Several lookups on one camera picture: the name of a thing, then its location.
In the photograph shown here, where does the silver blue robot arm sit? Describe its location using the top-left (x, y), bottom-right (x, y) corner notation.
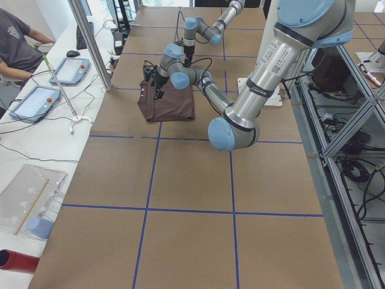
top-left (151, 1), bottom-right (356, 151)
top-left (182, 0), bottom-right (245, 67)

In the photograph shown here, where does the red cylinder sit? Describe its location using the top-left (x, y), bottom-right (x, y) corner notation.
top-left (1, 249), bottom-right (40, 274)

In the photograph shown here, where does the teach pendant tablet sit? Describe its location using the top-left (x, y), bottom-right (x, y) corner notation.
top-left (9, 85), bottom-right (61, 122)
top-left (54, 57), bottom-right (90, 85)

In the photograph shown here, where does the black computer mouse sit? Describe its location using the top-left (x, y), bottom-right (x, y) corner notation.
top-left (66, 50), bottom-right (80, 58)

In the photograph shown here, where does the lower teach pendant tablet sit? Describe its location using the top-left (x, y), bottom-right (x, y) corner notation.
top-left (9, 85), bottom-right (61, 122)

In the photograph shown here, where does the brown t-shirt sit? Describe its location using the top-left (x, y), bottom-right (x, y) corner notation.
top-left (137, 80), bottom-right (195, 122)

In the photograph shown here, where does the blue cup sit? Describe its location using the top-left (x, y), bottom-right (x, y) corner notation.
top-left (27, 217), bottom-right (54, 240)

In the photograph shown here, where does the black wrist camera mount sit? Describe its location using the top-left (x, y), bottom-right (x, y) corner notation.
top-left (142, 64), bottom-right (158, 82)

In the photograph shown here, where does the black keyboard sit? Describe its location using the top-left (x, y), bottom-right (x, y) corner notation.
top-left (76, 22), bottom-right (94, 50)

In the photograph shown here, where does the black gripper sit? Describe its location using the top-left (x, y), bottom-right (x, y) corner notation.
top-left (153, 75), bottom-right (167, 99)
top-left (183, 46), bottom-right (194, 67)

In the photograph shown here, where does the seated person in grey shirt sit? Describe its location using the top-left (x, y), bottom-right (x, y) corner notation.
top-left (1, 8), bottom-right (55, 85)

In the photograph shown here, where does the aluminium frame post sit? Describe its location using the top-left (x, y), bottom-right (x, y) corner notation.
top-left (68, 0), bottom-right (112, 92)

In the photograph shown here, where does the upper teach pendant tablet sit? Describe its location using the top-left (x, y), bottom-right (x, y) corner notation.
top-left (54, 57), bottom-right (90, 85)

